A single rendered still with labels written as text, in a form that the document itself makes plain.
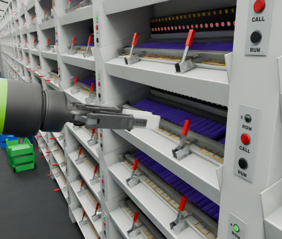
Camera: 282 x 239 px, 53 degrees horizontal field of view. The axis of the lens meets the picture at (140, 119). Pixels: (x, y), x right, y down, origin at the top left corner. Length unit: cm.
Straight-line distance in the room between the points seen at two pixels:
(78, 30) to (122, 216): 106
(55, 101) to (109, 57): 55
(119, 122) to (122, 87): 55
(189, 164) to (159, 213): 24
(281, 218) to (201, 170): 19
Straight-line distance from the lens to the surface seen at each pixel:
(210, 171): 61
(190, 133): 72
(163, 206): 85
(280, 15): 44
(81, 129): 157
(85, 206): 165
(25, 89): 49
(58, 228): 203
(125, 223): 114
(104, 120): 50
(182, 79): 61
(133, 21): 107
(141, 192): 93
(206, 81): 54
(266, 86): 45
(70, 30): 171
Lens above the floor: 116
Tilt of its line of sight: 15 degrees down
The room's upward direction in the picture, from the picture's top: straight up
